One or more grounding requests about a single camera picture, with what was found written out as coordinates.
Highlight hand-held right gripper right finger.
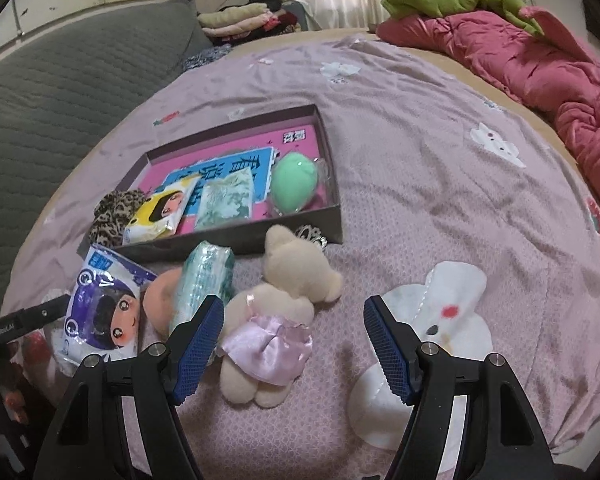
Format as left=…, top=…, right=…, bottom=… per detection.
left=362, top=295, right=561, bottom=480

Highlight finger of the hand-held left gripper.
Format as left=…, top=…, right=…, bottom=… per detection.
left=10, top=294, right=72, bottom=336

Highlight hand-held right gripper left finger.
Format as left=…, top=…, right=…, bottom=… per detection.
left=32, top=295, right=226, bottom=480

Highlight purple wet wipes packet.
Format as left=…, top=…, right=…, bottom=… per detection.
left=50, top=242, right=159, bottom=378

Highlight orange makeup sponge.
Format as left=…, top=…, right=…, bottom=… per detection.
left=142, top=267, right=186, bottom=336

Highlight green tissue packet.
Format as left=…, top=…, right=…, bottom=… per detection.
left=169, top=240, right=236, bottom=366
left=195, top=167, right=258, bottom=228

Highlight teddy bear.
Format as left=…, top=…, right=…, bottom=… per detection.
left=219, top=224, right=344, bottom=408

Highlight leopard print scrunchie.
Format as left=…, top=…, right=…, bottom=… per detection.
left=89, top=190, right=153, bottom=247

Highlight yellow wet wipes packet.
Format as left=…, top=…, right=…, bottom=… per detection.
left=122, top=178, right=198, bottom=247

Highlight shallow dark cardboard box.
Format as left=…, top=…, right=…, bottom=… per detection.
left=111, top=104, right=344, bottom=263

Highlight green makeup sponge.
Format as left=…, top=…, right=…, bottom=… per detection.
left=267, top=152, right=331, bottom=218

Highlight silver tiara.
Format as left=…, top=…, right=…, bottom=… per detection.
left=294, top=224, right=328, bottom=251

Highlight purple printed bed sheet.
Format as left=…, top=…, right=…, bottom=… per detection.
left=0, top=27, right=600, bottom=480

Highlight pink book with blue label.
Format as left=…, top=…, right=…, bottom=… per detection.
left=145, top=119, right=328, bottom=236

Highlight grey quilted headboard cover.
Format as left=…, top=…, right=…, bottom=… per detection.
left=0, top=0, right=216, bottom=256

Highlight blue patterned cloth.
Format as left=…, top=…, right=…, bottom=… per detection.
left=180, top=45, right=233, bottom=73

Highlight pink quilt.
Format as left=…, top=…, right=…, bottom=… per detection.
left=375, top=7, right=600, bottom=181

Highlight stack of folded clothes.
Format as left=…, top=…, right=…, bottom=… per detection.
left=197, top=0, right=311, bottom=41

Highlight green garment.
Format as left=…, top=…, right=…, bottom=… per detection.
left=380, top=0, right=543, bottom=36

